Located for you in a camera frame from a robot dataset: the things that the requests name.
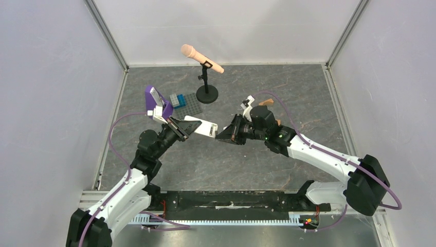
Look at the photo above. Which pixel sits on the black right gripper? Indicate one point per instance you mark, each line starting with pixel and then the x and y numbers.
pixel 235 130

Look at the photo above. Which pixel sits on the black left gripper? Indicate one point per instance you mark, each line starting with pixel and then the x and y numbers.
pixel 182 128

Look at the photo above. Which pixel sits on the white remote control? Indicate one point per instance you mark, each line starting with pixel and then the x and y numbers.
pixel 208 129

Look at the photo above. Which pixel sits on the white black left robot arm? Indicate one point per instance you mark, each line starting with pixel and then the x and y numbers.
pixel 101 223

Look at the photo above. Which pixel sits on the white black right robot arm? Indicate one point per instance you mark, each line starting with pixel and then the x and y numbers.
pixel 362 183

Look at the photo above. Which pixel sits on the grey lego baseplate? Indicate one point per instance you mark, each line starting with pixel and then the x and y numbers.
pixel 192 107

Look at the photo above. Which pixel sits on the purple holder stand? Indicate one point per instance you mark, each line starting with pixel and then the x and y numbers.
pixel 154 98

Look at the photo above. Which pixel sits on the blue lego brick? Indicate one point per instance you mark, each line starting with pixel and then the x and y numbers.
pixel 181 102

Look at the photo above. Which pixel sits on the grey lego brick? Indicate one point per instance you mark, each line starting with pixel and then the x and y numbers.
pixel 174 100

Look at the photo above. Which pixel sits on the black microphone stand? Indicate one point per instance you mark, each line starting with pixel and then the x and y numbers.
pixel 207 93

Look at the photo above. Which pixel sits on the pink microphone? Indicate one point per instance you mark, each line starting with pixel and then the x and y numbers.
pixel 190 52

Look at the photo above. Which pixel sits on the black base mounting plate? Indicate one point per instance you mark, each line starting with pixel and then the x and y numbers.
pixel 233 205

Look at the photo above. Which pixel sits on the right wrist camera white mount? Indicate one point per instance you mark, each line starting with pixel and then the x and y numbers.
pixel 247 107

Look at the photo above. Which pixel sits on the white cable duct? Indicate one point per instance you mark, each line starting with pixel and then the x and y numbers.
pixel 144 219

